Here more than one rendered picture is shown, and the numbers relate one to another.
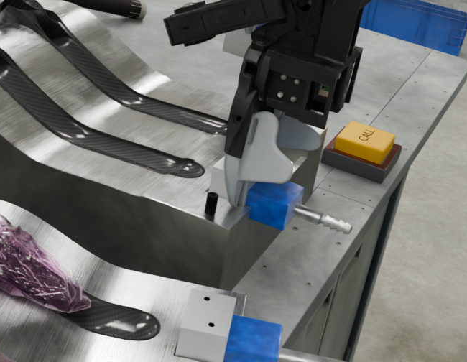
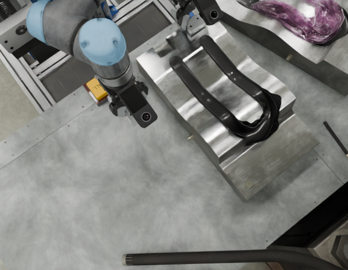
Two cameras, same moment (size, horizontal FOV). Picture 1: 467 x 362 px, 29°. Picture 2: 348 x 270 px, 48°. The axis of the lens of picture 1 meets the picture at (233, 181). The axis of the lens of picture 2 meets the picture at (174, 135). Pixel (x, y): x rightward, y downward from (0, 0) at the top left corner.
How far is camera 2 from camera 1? 1.40 m
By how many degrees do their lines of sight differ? 73
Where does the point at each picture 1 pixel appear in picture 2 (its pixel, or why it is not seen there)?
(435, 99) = (18, 135)
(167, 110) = (190, 86)
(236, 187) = not seen: hidden behind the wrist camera
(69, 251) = (252, 19)
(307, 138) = (174, 13)
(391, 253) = not seen: outside the picture
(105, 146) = (223, 66)
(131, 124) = (210, 75)
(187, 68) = (131, 187)
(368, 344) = not seen: hidden behind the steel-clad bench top
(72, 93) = (227, 91)
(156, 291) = (231, 8)
